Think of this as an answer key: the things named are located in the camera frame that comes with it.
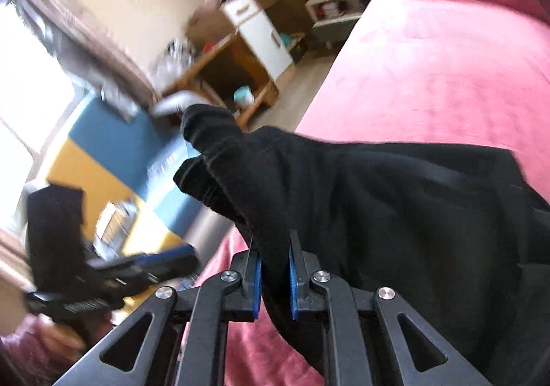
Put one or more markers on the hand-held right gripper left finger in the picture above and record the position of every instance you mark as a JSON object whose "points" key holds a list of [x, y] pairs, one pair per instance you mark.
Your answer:
{"points": [[257, 287]]}

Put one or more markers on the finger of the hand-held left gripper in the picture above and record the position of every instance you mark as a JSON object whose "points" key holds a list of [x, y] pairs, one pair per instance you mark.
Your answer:
{"points": [[163, 263]]}

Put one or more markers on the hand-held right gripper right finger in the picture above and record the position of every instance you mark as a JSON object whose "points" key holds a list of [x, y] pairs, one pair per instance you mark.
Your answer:
{"points": [[294, 287]]}

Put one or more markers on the black pants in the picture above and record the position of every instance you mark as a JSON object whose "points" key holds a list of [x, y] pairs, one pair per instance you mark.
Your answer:
{"points": [[408, 205]]}

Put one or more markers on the white grey furniture piece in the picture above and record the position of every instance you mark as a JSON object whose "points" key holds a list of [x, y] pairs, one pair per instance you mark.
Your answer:
{"points": [[210, 220]]}

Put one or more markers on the blue and yellow mat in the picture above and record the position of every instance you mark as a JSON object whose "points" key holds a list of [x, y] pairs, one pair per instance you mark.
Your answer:
{"points": [[116, 154]]}

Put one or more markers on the window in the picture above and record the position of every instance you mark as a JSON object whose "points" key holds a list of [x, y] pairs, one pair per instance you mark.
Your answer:
{"points": [[25, 102]]}

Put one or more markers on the grey chair armrest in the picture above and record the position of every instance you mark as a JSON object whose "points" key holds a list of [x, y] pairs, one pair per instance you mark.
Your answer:
{"points": [[176, 101]]}

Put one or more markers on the teal plastic container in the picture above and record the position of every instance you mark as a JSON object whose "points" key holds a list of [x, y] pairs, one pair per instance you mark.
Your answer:
{"points": [[243, 96]]}

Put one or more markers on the patterned curtain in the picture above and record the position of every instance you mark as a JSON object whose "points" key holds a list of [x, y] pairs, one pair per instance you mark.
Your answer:
{"points": [[86, 38]]}

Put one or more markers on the wooden desk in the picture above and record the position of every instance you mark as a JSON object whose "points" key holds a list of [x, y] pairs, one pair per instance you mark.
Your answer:
{"points": [[223, 63]]}

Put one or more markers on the pink bed with blanket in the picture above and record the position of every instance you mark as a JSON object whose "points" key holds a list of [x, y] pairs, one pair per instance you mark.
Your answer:
{"points": [[429, 81]]}

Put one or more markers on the white cabinet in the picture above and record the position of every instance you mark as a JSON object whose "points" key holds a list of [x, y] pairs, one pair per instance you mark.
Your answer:
{"points": [[260, 36]]}

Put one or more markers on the low grey white shelf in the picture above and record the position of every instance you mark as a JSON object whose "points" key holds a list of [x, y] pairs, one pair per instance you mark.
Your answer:
{"points": [[335, 16]]}

